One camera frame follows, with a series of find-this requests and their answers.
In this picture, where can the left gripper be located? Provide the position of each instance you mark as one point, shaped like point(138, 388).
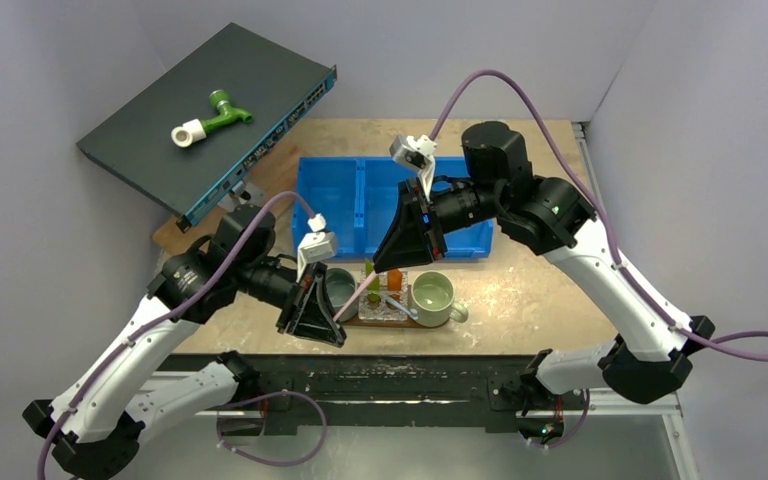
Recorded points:
point(311, 316)

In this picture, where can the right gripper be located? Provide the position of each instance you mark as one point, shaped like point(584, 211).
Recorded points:
point(426, 221)

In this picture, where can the brown oval wooden tray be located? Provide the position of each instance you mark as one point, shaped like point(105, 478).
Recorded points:
point(404, 322)

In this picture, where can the grey mug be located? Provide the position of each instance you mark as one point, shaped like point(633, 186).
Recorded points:
point(340, 286)

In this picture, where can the green toothpaste tube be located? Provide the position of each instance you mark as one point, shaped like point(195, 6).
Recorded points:
point(373, 283)

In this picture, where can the light green mug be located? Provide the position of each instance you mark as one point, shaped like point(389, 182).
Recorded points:
point(434, 298)

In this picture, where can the clear plastic blister pack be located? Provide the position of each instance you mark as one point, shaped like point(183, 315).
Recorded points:
point(381, 310)

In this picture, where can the white toothbrush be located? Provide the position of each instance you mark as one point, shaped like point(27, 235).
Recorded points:
point(395, 304)

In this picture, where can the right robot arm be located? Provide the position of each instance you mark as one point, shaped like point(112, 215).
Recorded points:
point(649, 358)

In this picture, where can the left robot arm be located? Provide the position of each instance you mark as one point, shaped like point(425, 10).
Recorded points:
point(95, 428)

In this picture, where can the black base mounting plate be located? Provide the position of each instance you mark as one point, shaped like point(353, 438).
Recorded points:
point(474, 391)

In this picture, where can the green white pipe fitting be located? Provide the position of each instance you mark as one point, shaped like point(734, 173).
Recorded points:
point(196, 130)

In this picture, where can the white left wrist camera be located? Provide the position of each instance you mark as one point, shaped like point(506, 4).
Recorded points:
point(319, 244)

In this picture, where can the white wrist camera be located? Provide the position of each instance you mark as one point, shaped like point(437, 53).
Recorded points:
point(416, 154)
point(319, 244)

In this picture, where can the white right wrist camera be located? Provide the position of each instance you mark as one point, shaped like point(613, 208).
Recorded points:
point(416, 154)

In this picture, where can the metal bracket on board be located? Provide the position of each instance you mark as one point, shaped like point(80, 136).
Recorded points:
point(244, 193)

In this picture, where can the dark network switch box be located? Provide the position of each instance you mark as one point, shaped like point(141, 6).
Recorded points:
point(276, 85)

